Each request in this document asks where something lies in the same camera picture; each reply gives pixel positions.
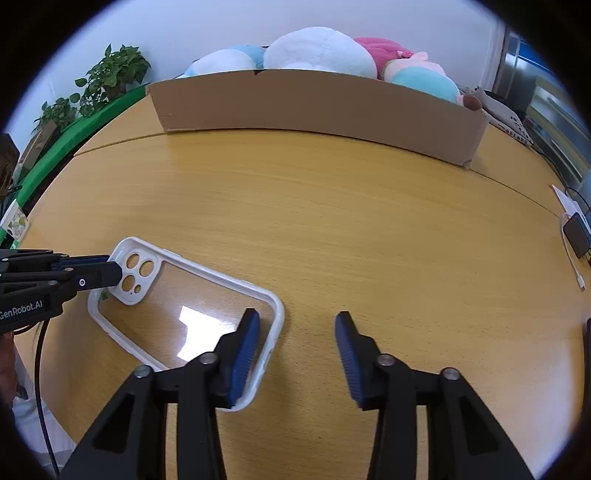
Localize clear white-rimmed phone case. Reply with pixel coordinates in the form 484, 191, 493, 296
88, 236, 286, 412

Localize black power adapter with cable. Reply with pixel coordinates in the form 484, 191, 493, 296
561, 213, 587, 291

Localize grey bag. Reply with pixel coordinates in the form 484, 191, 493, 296
471, 88, 539, 148

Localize green cloth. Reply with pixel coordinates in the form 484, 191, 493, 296
0, 85, 153, 250

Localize printed white packet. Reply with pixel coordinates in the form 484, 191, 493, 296
0, 203, 31, 241

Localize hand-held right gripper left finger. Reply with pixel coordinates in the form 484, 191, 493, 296
58, 308, 262, 480

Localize black power bank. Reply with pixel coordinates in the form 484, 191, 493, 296
563, 213, 591, 259

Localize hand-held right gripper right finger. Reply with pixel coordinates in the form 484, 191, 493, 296
335, 311, 536, 480

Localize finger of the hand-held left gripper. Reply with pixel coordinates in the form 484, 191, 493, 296
0, 249, 112, 274
0, 262, 123, 292

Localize white paper sheet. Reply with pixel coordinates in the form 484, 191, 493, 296
549, 184, 583, 215

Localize dark gripper cable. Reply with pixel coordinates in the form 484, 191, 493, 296
32, 318, 61, 478

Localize teal and pink plush toy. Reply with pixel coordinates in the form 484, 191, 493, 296
383, 60, 462, 106

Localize white plush toy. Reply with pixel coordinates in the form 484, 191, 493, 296
263, 27, 378, 79

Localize green potted plant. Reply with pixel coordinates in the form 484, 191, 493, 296
33, 95, 81, 134
76, 44, 151, 116

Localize glass partition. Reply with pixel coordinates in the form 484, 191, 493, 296
492, 25, 591, 185

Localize small cardboard carton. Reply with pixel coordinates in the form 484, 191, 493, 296
18, 121, 61, 167

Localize brown cardboard box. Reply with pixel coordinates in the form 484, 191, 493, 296
145, 68, 494, 169

